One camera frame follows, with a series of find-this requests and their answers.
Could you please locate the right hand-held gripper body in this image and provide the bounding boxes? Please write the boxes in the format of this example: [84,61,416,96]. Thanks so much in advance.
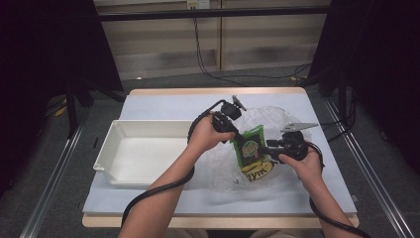
[280,122,319,162]

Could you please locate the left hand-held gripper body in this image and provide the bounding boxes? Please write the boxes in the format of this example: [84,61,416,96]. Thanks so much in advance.
[212,94,247,133]

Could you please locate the green snack packet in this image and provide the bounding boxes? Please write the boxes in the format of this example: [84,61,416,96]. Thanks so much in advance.
[231,124,268,170]

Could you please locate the clear plastic bag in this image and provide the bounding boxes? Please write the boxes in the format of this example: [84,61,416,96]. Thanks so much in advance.
[206,105,315,194]

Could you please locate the white plastic bin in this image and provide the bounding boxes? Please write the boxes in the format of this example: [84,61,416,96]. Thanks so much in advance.
[93,119,196,189]

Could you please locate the person's left hand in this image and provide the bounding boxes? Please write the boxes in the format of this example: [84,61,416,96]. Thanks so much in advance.
[187,113,236,155]

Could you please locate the person's right hand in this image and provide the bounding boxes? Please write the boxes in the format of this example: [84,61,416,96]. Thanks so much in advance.
[278,150,323,192]

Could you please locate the pale blue table mat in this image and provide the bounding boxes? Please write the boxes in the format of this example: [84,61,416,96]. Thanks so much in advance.
[82,92,359,216]

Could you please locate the black horizontal bar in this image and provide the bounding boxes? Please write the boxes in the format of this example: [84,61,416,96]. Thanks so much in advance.
[97,5,331,23]

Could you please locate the black curtain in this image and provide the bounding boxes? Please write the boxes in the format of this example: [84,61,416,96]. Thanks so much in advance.
[0,0,124,199]
[308,0,420,173]

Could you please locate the black metal stand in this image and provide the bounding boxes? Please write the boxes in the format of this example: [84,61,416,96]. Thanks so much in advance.
[63,78,127,140]

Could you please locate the black floor cables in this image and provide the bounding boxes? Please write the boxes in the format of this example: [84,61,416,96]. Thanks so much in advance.
[320,92,357,143]

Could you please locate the black wall cable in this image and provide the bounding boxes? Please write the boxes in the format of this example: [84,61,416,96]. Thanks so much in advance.
[192,18,313,87]

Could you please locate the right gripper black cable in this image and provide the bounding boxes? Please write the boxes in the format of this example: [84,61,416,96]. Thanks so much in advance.
[305,140,372,238]

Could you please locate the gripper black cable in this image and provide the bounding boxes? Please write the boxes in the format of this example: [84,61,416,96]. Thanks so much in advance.
[305,140,372,238]
[121,98,227,227]

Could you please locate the metal floor rail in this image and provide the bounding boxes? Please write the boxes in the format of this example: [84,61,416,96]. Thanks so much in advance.
[19,122,85,238]
[325,98,415,238]

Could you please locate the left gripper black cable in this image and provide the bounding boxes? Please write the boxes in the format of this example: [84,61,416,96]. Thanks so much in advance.
[121,98,227,227]

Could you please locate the white wall socket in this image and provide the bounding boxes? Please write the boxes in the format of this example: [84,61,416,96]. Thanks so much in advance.
[186,0,211,10]

